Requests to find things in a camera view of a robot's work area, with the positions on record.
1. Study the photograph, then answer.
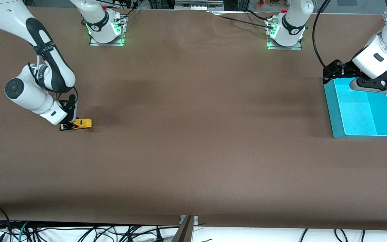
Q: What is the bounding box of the yellow toy beetle car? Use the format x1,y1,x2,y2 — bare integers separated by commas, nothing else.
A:
72,118,93,129

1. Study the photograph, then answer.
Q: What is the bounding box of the teal plastic bin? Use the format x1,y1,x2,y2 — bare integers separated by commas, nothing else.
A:
324,77,387,139

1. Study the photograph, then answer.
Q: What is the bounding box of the brown table cover sheet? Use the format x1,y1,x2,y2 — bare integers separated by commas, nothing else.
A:
0,7,387,231

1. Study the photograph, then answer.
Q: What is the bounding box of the dark wooden beam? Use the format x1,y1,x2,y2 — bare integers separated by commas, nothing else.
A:
172,215,195,242

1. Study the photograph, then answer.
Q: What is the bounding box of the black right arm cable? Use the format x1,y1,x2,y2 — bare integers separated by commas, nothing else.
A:
28,62,79,101

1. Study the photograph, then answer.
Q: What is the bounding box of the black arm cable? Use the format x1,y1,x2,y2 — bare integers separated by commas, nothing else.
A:
313,0,332,73
28,62,79,101

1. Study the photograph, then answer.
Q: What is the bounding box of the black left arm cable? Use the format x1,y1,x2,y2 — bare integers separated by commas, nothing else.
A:
313,0,332,73

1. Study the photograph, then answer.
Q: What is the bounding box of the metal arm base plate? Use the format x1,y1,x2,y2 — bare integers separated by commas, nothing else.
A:
266,18,303,51
89,15,127,47

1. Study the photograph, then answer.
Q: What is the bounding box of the short black base cable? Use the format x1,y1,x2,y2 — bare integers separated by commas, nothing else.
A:
246,9,276,22

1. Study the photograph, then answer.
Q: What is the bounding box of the long black base cable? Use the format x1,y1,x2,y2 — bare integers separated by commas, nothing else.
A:
210,12,274,30

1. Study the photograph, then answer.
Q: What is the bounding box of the black base cable bundle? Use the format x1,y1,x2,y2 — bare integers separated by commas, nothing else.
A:
115,0,142,24

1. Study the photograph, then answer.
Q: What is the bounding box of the teal floor cable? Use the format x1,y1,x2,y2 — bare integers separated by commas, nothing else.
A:
17,221,29,242

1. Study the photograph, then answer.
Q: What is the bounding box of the metal rack frame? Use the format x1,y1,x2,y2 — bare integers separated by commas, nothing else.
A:
174,0,225,11

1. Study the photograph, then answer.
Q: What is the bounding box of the metal table edge bracket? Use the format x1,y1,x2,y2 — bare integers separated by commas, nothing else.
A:
179,215,199,226

